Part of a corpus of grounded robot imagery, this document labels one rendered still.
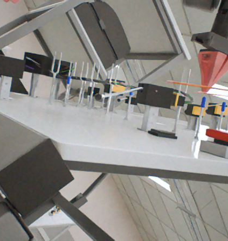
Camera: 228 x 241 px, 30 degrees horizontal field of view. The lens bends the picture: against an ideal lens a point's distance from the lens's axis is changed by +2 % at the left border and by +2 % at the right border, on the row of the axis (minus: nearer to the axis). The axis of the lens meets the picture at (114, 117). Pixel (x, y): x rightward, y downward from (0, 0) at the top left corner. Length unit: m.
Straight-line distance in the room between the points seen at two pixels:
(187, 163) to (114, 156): 0.10
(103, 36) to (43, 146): 1.50
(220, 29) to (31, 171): 0.52
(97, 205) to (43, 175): 10.34
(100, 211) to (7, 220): 10.48
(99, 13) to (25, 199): 1.51
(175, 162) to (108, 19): 1.45
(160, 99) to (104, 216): 10.29
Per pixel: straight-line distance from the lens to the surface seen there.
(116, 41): 1.93
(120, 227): 11.52
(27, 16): 2.25
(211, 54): 0.83
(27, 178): 0.43
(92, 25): 1.88
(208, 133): 0.63
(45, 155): 0.43
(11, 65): 1.01
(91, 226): 1.42
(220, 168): 0.55
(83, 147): 0.45
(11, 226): 0.45
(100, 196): 10.71
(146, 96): 0.79
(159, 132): 0.75
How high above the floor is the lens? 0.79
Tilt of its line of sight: 19 degrees up
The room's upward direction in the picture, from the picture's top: 55 degrees clockwise
